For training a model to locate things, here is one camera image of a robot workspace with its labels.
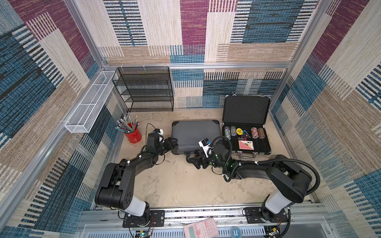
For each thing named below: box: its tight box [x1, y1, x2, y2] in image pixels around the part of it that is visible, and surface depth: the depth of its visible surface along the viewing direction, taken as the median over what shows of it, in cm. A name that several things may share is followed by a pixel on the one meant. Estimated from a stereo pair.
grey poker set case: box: [171, 119, 222, 155], surface depth 99 cm
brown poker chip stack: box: [257, 127, 266, 140], surface depth 103 cm
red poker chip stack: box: [251, 126, 259, 139], surface depth 103 cm
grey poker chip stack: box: [230, 125, 238, 137], surface depth 104 cm
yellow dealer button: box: [236, 127, 243, 136], surface depth 106 cm
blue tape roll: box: [232, 228, 241, 238], surface depth 71 cm
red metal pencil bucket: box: [124, 122, 143, 144], surface depth 99 cm
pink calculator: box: [183, 217, 219, 238], surface depth 71 cm
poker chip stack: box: [224, 125, 232, 141], surface depth 104 cm
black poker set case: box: [221, 94, 272, 159], surface depth 103 cm
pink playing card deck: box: [238, 140, 254, 150], surface depth 98 cm
